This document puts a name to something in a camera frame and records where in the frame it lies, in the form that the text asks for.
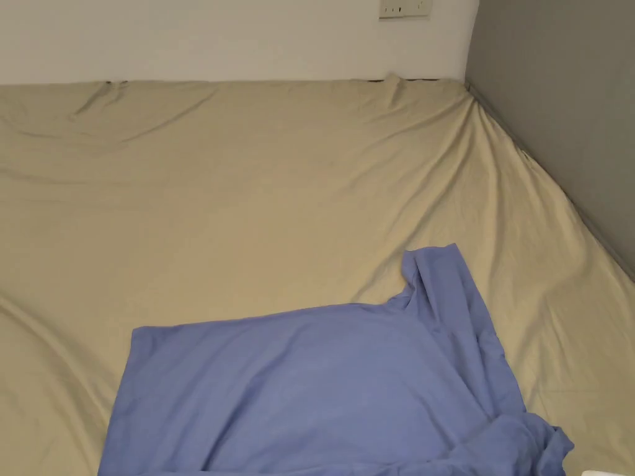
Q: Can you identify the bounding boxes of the blue shirt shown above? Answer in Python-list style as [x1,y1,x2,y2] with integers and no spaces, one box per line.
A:
[97,242,575,476]

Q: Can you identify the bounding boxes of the bed with beige sheet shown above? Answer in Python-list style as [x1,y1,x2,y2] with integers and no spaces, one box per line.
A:
[0,73,635,476]

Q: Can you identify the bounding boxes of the white wall socket plate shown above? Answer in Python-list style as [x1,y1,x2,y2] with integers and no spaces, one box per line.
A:
[379,0,433,20]

